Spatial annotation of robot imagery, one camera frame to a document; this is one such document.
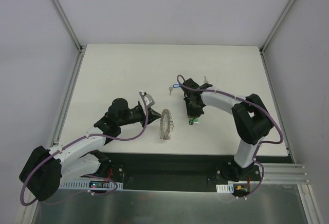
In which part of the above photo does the purple cable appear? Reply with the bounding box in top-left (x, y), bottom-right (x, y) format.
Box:
top-left (176, 73), bottom-right (284, 204)
top-left (20, 92), bottom-right (150, 207)

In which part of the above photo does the white cable duct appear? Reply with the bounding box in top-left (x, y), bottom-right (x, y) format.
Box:
top-left (59, 179), bottom-right (123, 191)
top-left (216, 183), bottom-right (234, 194)

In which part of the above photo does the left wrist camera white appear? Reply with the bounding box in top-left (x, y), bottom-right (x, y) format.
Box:
top-left (138, 90), bottom-right (155, 109)

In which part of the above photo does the left white cable duct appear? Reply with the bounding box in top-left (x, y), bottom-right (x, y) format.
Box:
top-left (59, 179), bottom-right (123, 191)

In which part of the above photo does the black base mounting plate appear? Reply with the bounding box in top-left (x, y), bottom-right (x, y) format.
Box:
top-left (98, 153), bottom-right (261, 193)

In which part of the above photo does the metal key ring disc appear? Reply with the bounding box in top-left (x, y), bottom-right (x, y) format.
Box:
top-left (159, 109), bottom-right (174, 140)

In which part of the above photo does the right white cable duct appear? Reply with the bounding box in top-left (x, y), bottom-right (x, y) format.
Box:
top-left (216, 183), bottom-right (234, 194)

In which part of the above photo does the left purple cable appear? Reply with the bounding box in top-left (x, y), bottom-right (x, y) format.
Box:
top-left (20, 92), bottom-right (150, 207)

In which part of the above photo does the key with green tag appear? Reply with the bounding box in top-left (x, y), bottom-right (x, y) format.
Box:
top-left (189, 117), bottom-right (199, 125)

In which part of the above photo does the aluminium frame post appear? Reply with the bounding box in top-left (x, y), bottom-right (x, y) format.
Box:
top-left (259, 0), bottom-right (297, 56)
top-left (50, 0), bottom-right (84, 53)

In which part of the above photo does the right aluminium frame post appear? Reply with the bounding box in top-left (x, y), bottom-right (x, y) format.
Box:
top-left (259, 0), bottom-right (297, 56)

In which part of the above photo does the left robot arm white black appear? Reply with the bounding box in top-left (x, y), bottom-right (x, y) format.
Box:
top-left (19, 92), bottom-right (161, 206)

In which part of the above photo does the key with blue framed tag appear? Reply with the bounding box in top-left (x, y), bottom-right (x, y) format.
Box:
top-left (168, 83), bottom-right (180, 95)

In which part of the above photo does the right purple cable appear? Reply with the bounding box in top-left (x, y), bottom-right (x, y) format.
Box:
top-left (176, 73), bottom-right (284, 204)

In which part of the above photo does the left aluminium frame post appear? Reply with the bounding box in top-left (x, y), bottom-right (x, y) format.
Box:
top-left (50, 0), bottom-right (84, 53)

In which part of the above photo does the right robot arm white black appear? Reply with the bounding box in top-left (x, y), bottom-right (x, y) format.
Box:
top-left (181, 78), bottom-right (273, 182)

